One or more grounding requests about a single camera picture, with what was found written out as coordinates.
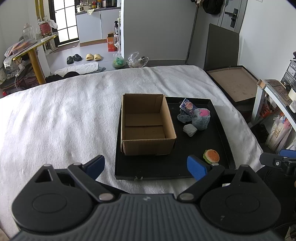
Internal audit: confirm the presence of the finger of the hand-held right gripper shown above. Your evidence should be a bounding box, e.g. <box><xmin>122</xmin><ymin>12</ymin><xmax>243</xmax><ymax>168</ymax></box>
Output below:
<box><xmin>259</xmin><ymin>152</ymin><xmax>286</xmax><ymax>168</ymax></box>
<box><xmin>279</xmin><ymin>149</ymin><xmax>296</xmax><ymax>158</ymax></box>

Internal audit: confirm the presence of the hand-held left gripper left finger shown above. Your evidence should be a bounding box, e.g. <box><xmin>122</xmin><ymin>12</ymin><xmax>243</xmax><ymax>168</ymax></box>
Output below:
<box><xmin>34</xmin><ymin>155</ymin><xmax>115</xmax><ymax>202</ymax></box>

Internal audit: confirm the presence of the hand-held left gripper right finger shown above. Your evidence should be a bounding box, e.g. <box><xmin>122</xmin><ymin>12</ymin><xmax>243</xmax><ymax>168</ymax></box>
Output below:
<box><xmin>178</xmin><ymin>155</ymin><xmax>257</xmax><ymax>202</ymax></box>

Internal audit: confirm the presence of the hamburger toy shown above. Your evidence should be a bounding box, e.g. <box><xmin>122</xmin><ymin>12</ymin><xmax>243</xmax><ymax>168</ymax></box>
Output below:
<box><xmin>203</xmin><ymin>149</ymin><xmax>220</xmax><ymax>164</ymax></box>

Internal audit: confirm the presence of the black tray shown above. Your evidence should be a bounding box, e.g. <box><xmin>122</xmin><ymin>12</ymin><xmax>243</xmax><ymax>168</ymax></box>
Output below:
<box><xmin>114</xmin><ymin>96</ymin><xmax>237</xmax><ymax>181</ymax></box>

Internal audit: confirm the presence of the blue fluffy plush toy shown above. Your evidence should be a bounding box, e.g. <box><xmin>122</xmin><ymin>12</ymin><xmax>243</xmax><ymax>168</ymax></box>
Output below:
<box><xmin>191</xmin><ymin>108</ymin><xmax>211</xmax><ymax>131</ymax></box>

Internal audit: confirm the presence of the brown cardboard box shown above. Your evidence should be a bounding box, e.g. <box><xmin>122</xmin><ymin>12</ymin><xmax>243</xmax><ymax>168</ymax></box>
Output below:
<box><xmin>120</xmin><ymin>93</ymin><xmax>177</xmax><ymax>156</ymax></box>

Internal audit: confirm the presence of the printed tissue packet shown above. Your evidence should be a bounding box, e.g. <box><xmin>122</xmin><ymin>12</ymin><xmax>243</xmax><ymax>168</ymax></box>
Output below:
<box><xmin>180</xmin><ymin>98</ymin><xmax>197</xmax><ymax>115</ymax></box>

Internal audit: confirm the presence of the white shopping bag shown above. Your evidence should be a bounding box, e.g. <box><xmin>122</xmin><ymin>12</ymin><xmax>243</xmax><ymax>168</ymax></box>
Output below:
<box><xmin>265</xmin><ymin>116</ymin><xmax>292</xmax><ymax>152</ymax></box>

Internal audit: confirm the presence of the person's black clothing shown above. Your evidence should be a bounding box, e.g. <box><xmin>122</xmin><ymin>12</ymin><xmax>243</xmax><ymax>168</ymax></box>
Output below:
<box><xmin>256</xmin><ymin>166</ymin><xmax>296</xmax><ymax>233</ymax></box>

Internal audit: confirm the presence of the crumpled white tissue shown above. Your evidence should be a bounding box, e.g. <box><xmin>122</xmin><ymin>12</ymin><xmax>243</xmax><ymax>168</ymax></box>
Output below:
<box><xmin>183</xmin><ymin>124</ymin><xmax>198</xmax><ymax>137</ymax></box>

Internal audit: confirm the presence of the denim fish toy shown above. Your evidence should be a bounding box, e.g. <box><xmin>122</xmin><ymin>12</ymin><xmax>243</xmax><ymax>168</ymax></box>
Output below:
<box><xmin>177</xmin><ymin>111</ymin><xmax>194</xmax><ymax>124</ymax></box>

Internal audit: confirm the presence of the white side table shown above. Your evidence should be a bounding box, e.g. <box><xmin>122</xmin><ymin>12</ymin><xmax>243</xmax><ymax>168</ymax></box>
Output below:
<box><xmin>252</xmin><ymin>79</ymin><xmax>296</xmax><ymax>149</ymax></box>

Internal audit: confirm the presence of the small drawer organizer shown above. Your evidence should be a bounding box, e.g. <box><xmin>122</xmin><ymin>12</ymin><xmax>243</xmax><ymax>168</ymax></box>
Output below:
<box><xmin>281</xmin><ymin>59</ymin><xmax>296</xmax><ymax>90</ymax></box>

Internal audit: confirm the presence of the black fluffy mat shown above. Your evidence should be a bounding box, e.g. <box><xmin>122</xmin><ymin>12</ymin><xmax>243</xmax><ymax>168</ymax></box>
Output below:
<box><xmin>45</xmin><ymin>71</ymin><xmax>80</xmax><ymax>83</ymax></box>

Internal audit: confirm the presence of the white floor towel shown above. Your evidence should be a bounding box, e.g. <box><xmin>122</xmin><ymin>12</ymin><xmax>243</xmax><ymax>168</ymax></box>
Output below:
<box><xmin>55</xmin><ymin>62</ymin><xmax>100</xmax><ymax>76</ymax></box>

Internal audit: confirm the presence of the green plastic bag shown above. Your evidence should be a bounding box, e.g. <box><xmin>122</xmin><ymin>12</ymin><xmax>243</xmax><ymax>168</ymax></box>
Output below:
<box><xmin>112</xmin><ymin>53</ymin><xmax>126</xmax><ymax>69</ymax></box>

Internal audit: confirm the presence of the clear plastic bag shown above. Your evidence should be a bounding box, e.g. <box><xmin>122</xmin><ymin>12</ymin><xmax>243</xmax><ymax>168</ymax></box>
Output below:
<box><xmin>128</xmin><ymin>52</ymin><xmax>149</xmax><ymax>68</ymax></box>

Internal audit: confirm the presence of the round table with yellow leg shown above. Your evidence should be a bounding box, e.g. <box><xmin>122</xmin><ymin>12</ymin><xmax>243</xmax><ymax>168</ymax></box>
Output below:
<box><xmin>5</xmin><ymin>32</ymin><xmax>59</xmax><ymax>85</ymax></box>

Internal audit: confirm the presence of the dark leaning board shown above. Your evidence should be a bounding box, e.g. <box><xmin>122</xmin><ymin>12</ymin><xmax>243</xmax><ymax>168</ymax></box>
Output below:
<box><xmin>204</xmin><ymin>23</ymin><xmax>240</xmax><ymax>70</ymax></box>

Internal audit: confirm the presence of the red cardboard box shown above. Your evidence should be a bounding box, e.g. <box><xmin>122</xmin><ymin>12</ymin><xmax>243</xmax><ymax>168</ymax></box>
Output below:
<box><xmin>107</xmin><ymin>34</ymin><xmax>118</xmax><ymax>52</ymax></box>

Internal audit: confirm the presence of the clutter pile under table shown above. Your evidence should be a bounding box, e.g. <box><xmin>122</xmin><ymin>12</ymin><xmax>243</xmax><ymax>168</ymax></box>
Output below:
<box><xmin>0</xmin><ymin>56</ymin><xmax>35</xmax><ymax>90</ymax></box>

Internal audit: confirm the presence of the white cabinet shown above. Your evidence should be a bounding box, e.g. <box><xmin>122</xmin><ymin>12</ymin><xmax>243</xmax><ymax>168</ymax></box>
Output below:
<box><xmin>76</xmin><ymin>7</ymin><xmax>121</xmax><ymax>47</ymax></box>

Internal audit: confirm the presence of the bag of items on table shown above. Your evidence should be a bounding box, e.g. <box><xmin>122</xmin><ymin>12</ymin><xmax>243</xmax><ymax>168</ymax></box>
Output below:
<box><xmin>5</xmin><ymin>39</ymin><xmax>37</xmax><ymax>57</ymax></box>

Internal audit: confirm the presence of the red canister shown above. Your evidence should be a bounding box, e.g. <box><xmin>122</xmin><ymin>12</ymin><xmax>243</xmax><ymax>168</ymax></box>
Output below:
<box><xmin>39</xmin><ymin>20</ymin><xmax>52</xmax><ymax>39</ymax></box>

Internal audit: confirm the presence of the black door lock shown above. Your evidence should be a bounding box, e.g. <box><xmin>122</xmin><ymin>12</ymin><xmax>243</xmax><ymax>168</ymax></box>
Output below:
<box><xmin>225</xmin><ymin>9</ymin><xmax>238</xmax><ymax>29</ymax></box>

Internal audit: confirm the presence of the dark framed glass door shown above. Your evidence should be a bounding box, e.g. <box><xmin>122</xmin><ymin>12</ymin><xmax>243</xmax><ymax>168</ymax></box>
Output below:
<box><xmin>50</xmin><ymin>0</ymin><xmax>79</xmax><ymax>44</ymax></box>

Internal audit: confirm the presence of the glass jar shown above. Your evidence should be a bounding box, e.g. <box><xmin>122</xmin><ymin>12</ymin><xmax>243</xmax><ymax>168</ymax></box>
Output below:
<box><xmin>22</xmin><ymin>23</ymin><xmax>36</xmax><ymax>43</ymax></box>

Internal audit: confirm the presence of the black hanging hat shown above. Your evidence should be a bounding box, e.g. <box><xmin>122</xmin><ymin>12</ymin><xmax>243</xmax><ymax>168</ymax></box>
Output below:
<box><xmin>202</xmin><ymin>0</ymin><xmax>224</xmax><ymax>15</ymax></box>

